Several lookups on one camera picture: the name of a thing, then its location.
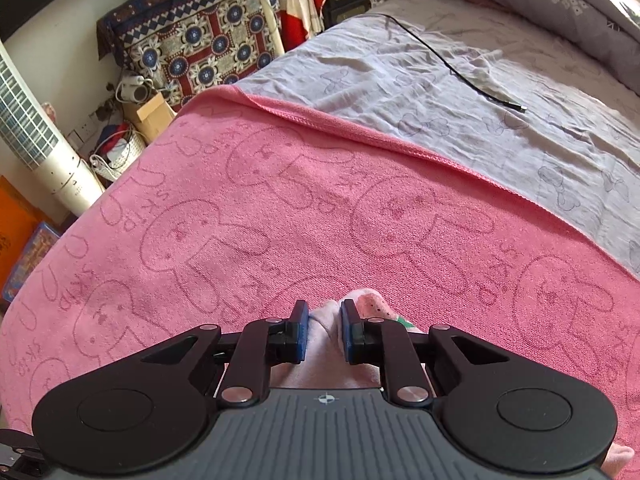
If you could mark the small cardboard box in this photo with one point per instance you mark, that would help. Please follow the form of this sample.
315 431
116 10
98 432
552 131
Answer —
150 115

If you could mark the white wall socket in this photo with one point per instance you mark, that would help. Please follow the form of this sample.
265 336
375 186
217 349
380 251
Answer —
82 131

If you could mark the white tower fan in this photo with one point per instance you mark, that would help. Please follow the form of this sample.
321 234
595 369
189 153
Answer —
50 160

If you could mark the pink rabbit print towel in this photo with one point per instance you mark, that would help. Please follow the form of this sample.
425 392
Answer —
300 200

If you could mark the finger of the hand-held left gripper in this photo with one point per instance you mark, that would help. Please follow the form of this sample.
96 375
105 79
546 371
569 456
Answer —
20 452

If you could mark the white woven basket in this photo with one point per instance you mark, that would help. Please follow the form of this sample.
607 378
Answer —
125 157

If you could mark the white hair dryer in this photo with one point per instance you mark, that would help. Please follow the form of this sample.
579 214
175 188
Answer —
135 89

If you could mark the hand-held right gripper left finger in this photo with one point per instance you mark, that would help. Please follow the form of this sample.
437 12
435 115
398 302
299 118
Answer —
301 330

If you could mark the blue printed box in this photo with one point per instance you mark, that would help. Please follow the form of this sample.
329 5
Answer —
35 255

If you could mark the orange box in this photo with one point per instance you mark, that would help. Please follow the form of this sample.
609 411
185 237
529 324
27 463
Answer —
15 230

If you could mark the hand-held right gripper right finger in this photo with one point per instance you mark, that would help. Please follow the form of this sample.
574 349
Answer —
346 332

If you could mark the cream hanging cloth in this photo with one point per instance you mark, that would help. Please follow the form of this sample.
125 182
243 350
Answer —
305 0

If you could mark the light pink strawberry print pants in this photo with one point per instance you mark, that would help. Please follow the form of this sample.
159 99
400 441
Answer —
325 350

